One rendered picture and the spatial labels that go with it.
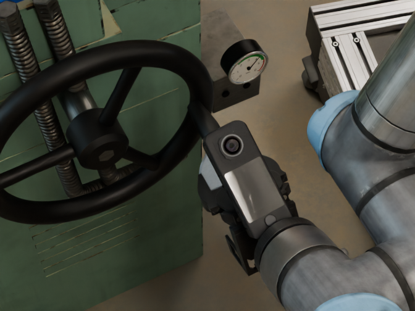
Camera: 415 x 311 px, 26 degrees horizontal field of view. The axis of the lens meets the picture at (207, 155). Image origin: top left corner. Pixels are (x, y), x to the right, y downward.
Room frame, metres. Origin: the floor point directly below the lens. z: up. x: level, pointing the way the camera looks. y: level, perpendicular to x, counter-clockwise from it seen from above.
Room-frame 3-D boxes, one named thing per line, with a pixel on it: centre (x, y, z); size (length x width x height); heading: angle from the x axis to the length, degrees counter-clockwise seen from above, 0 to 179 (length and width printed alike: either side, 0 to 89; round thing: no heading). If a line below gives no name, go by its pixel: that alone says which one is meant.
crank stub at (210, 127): (0.57, 0.00, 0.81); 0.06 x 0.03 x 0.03; 27
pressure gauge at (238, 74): (0.79, -0.05, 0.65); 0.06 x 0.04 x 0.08; 117
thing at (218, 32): (0.85, -0.02, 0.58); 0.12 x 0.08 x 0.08; 27
